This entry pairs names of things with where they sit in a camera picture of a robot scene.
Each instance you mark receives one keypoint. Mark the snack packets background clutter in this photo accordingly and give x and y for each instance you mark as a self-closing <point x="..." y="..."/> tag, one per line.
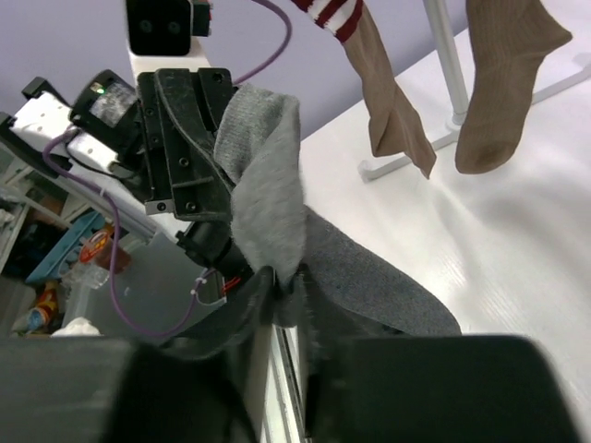
<point x="92" y="270"/>

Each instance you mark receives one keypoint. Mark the white clothes drying rack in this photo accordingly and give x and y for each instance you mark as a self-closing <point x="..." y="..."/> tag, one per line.
<point x="440" y="84"/>

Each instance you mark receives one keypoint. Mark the maroon white striped sock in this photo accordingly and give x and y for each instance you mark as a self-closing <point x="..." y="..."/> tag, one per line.
<point x="394" y="126"/>

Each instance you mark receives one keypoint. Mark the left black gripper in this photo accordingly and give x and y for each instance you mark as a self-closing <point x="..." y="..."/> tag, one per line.
<point x="163" y="132"/>

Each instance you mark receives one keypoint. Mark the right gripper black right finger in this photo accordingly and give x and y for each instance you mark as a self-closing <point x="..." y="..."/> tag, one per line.
<point x="367" y="385"/>

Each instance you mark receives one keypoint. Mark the blue plastic crate background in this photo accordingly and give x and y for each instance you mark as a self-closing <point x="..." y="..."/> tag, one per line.
<point x="57" y="262"/>

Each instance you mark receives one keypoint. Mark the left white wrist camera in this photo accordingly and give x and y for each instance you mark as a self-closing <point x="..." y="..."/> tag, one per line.
<point x="167" y="34"/>

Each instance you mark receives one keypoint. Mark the aluminium rail frame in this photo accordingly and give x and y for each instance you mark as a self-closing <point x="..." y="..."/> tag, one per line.
<point x="277" y="369"/>

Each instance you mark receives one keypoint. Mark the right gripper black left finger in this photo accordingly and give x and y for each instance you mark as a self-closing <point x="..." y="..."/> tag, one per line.
<point x="138" y="383"/>

